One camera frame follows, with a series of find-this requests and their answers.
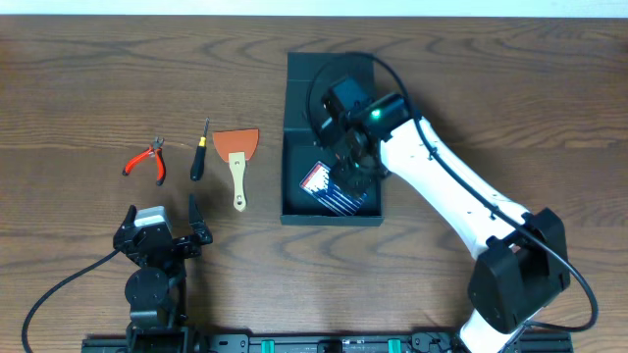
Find orange scraper wooden handle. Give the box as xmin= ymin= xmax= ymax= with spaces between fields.
xmin=212 ymin=128 xmax=259 ymax=212

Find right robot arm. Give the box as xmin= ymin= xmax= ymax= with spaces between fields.
xmin=313 ymin=89 xmax=572 ymax=352

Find black cable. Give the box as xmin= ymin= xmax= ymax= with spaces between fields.
xmin=21 ymin=248 xmax=122 ymax=353
xmin=304 ymin=51 xmax=600 ymax=334

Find red handled pliers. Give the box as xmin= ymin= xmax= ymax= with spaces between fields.
xmin=122 ymin=136 xmax=167 ymax=186

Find black yellow screwdriver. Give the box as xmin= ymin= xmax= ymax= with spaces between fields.
xmin=189 ymin=118 xmax=210 ymax=181

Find dark green open box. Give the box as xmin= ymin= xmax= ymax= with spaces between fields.
xmin=281 ymin=52 xmax=384 ymax=227

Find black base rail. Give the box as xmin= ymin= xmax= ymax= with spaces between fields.
xmin=80 ymin=327 xmax=574 ymax=353

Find right black cable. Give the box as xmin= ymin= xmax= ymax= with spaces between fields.
xmin=304 ymin=51 xmax=600 ymax=334

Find left black cable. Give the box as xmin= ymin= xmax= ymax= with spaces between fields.
xmin=21 ymin=248 xmax=122 ymax=353

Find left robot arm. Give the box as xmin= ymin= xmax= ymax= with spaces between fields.
xmin=113 ymin=195 xmax=213 ymax=352

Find precision screwdriver set case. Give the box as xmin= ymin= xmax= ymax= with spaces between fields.
xmin=299 ymin=161 xmax=367 ymax=217

